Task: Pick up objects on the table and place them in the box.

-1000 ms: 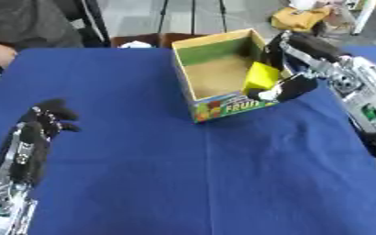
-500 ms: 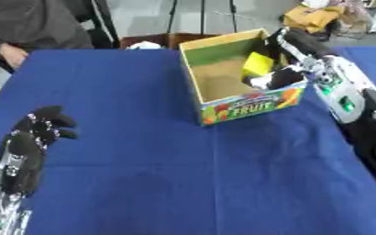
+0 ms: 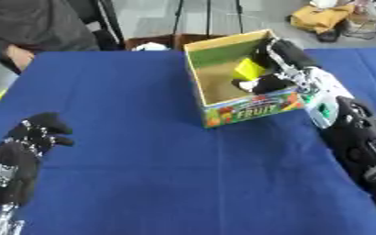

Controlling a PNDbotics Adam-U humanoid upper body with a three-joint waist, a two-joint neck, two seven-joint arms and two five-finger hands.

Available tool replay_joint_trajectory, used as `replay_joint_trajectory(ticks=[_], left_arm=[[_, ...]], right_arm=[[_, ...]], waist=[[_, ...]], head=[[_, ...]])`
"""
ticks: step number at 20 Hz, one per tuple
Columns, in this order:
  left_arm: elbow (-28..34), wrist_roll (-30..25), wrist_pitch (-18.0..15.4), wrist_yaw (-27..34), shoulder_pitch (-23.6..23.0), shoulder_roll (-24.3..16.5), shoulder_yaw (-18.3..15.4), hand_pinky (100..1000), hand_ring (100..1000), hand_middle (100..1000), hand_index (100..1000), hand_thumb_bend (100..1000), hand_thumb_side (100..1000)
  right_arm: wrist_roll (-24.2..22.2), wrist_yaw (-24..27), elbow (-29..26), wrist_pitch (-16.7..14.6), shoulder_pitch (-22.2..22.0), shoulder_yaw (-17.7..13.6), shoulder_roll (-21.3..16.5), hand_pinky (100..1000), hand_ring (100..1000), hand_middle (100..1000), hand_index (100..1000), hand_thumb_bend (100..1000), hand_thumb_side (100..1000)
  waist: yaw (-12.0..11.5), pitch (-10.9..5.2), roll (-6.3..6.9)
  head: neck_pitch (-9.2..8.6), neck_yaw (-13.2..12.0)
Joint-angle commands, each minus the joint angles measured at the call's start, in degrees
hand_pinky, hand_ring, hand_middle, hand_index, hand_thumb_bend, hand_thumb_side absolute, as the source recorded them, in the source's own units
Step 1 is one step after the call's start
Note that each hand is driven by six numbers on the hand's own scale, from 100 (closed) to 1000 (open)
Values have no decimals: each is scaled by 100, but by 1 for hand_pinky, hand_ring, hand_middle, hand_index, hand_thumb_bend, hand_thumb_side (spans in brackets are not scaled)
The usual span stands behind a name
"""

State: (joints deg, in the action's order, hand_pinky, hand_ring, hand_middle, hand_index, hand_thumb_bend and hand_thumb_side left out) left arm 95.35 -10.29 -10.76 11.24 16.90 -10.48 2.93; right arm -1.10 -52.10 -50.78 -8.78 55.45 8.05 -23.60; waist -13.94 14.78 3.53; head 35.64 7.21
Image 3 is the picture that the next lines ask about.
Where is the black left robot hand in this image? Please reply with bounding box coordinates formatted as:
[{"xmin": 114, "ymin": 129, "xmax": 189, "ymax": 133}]
[{"xmin": 0, "ymin": 112, "xmax": 76, "ymax": 207}]

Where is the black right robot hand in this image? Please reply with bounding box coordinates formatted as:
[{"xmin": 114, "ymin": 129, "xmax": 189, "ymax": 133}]
[{"xmin": 229, "ymin": 37, "xmax": 323, "ymax": 95}]

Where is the yellow block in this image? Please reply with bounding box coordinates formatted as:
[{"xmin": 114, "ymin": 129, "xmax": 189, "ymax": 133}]
[{"xmin": 231, "ymin": 57, "xmax": 269, "ymax": 82}]

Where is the tan cardboard box green inside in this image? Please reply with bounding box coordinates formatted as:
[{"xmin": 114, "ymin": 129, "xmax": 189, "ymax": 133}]
[{"xmin": 182, "ymin": 28, "xmax": 307, "ymax": 129}]

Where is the brown cardboard box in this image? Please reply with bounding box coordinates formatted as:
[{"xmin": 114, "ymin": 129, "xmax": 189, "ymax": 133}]
[{"xmin": 124, "ymin": 33, "xmax": 228, "ymax": 51}]

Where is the yellow bag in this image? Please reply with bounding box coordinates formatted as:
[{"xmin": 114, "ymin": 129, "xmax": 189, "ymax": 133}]
[{"xmin": 287, "ymin": 3, "xmax": 357, "ymax": 35}]

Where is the black tripod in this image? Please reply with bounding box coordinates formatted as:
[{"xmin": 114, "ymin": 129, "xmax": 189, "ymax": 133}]
[{"xmin": 170, "ymin": 0, "xmax": 246, "ymax": 39}]

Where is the person's hand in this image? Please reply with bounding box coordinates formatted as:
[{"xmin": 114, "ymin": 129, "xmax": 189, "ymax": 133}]
[{"xmin": 3, "ymin": 44, "xmax": 38, "ymax": 72}]

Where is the person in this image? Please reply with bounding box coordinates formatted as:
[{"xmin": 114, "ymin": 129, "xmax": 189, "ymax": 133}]
[{"xmin": 0, "ymin": 0, "xmax": 124, "ymax": 74}]

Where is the white object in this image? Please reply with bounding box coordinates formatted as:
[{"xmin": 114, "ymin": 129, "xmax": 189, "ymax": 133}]
[{"xmin": 131, "ymin": 41, "xmax": 172, "ymax": 52}]

